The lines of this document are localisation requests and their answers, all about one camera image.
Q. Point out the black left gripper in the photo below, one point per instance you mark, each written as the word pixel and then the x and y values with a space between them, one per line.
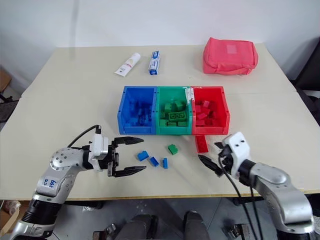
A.
pixel 113 156

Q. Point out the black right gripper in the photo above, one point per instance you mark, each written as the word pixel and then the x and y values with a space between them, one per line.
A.
pixel 226 160

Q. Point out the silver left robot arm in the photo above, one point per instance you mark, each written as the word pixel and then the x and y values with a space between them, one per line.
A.
pixel 60 172

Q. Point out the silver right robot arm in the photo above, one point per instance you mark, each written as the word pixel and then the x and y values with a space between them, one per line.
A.
pixel 277 182

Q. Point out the small blue building block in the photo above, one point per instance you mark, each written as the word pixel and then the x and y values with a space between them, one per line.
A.
pixel 142 120
pixel 142 156
pixel 135 122
pixel 165 163
pixel 154 161

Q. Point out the long red building block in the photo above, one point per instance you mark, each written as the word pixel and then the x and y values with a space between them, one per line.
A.
pixel 201 144

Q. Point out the small red building block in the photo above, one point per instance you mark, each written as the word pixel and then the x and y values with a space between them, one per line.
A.
pixel 200 123
pixel 198 109
pixel 202 116
pixel 206 104

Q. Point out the small green building block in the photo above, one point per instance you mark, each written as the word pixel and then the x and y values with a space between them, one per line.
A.
pixel 172 123
pixel 173 149
pixel 179 105
pixel 182 124
pixel 168 107

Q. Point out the flat green studded block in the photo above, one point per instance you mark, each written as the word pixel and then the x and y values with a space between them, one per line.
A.
pixel 178 116

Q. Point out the red plastic bin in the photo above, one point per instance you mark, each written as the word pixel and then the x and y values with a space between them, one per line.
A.
pixel 220 100

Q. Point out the blue plastic bin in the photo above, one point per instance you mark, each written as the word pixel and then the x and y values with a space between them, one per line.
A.
pixel 136 95

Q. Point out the dark rounded robot leg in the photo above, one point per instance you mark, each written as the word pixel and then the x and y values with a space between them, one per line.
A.
pixel 196 225
pixel 137 227

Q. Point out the green plastic bin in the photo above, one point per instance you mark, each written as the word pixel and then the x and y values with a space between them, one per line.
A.
pixel 172 93

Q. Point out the metal robot foot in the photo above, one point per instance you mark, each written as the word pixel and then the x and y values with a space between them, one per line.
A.
pixel 238 231
pixel 105 231

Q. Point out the white cosmetic tube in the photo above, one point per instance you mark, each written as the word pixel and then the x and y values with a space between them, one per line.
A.
pixel 127 65

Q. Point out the blue white toothpaste box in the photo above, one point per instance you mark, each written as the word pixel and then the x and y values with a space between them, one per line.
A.
pixel 154 62

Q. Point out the red fabric pouch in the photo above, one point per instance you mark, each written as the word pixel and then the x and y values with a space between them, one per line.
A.
pixel 230 56

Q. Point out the black chair base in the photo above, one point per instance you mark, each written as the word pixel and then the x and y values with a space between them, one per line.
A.
pixel 7 107

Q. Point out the black office chair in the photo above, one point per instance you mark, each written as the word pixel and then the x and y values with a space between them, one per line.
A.
pixel 310 65

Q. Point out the open cardboard box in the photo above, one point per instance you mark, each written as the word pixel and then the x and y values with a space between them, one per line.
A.
pixel 11 215

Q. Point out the brown cardboard box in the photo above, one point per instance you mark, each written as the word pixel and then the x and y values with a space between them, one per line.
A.
pixel 4 80

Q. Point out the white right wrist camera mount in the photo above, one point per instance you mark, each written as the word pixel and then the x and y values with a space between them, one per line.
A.
pixel 238 147

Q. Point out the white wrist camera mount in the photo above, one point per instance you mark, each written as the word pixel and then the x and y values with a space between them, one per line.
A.
pixel 238 147
pixel 97 146

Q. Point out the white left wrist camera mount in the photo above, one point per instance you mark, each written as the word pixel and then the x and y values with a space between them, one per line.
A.
pixel 97 146

